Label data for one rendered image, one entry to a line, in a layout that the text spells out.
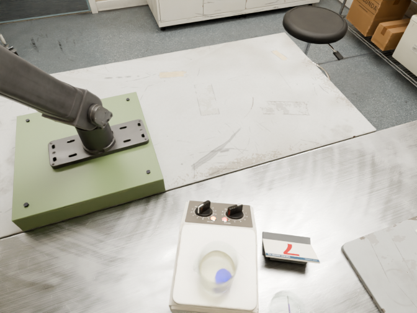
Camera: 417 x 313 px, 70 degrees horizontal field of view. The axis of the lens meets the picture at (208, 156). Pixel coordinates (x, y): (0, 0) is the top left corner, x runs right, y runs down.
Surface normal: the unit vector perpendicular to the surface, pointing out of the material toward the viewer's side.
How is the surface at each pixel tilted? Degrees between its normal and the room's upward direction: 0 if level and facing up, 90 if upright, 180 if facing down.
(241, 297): 0
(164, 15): 90
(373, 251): 0
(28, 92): 91
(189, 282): 0
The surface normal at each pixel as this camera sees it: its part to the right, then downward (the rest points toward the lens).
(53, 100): 0.92, 0.29
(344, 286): 0.03, -0.62
